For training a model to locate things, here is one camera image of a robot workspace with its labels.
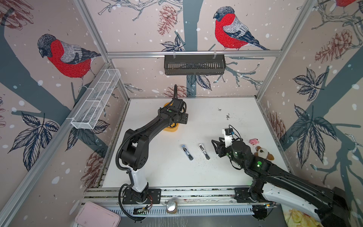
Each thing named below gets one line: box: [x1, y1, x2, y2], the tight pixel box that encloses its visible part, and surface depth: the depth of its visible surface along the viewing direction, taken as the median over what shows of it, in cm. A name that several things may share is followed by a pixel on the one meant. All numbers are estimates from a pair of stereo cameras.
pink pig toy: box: [248, 138, 260, 147], surface depth 94 cm
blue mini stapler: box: [181, 144, 194, 161], surface depth 90 cm
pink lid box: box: [74, 201, 121, 227], surface depth 67 cm
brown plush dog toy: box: [253, 146, 275, 161], surface depth 89 cm
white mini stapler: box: [198, 143, 211, 161], surface depth 90 cm
